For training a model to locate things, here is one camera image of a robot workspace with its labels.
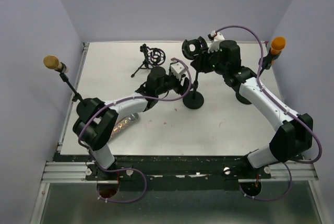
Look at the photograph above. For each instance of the black round base shock stand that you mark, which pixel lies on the black round base shock stand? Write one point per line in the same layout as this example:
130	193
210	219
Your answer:
194	96

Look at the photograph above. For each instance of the orange microphone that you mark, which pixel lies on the orange microphone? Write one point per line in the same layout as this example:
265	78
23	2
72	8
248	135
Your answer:
277	45

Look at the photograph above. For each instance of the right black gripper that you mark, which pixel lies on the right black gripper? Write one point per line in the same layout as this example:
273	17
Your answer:
200	63

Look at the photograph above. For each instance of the black tripod shock mount stand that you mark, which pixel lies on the black tripod shock mount stand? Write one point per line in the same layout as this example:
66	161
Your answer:
153	57

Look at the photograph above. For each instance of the left black round base stand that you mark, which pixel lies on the left black round base stand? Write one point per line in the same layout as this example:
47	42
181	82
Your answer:
76	96

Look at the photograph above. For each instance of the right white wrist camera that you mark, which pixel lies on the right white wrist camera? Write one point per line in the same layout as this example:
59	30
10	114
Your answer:
215	38

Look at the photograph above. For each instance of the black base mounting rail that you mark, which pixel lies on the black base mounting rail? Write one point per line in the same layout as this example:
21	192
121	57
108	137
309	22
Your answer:
161	184

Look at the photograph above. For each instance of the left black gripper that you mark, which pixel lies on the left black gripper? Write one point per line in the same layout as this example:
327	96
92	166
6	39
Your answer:
179	88

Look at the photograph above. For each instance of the gold microphone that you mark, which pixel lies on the gold microphone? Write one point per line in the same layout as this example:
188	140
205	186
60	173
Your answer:
53	63

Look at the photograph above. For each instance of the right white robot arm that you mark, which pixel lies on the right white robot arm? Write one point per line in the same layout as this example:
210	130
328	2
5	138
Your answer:
292	130

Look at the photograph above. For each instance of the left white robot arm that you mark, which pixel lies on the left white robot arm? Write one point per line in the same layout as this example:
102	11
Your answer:
96	118

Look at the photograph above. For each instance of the right black round base stand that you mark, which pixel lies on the right black round base stand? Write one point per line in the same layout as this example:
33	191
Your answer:
266	62

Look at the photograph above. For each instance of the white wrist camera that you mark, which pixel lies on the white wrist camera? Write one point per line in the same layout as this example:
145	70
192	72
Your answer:
177	70
215	38

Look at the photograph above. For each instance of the silver glitter microphone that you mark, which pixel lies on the silver glitter microphone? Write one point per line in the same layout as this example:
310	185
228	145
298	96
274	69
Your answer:
124	124

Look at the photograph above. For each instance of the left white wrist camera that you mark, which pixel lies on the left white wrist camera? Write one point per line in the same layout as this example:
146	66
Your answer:
177	70

